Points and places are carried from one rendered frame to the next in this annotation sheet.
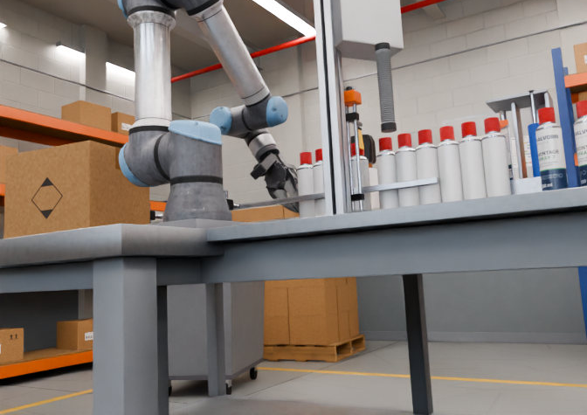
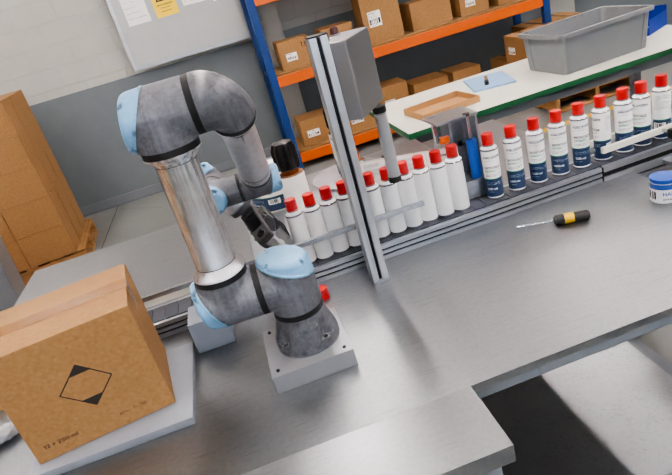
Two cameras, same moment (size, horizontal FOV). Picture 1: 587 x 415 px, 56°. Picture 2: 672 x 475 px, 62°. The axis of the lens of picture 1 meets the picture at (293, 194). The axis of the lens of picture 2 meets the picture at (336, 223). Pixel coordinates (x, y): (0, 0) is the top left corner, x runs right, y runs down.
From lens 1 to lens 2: 121 cm
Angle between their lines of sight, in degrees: 49
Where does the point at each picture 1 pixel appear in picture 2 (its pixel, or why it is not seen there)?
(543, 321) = not seen: hidden behind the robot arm
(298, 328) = (34, 249)
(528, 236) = not seen: hidden behind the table
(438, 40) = not seen: outside the picture
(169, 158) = (283, 301)
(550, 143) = (495, 161)
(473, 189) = (447, 202)
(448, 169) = (428, 191)
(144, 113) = (220, 262)
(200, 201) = (328, 325)
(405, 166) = (395, 196)
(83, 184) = (139, 352)
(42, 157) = (53, 347)
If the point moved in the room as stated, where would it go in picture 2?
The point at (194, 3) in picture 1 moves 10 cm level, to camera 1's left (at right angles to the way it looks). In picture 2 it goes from (241, 127) to (199, 146)
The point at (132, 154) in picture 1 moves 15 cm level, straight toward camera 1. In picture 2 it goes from (224, 308) to (281, 314)
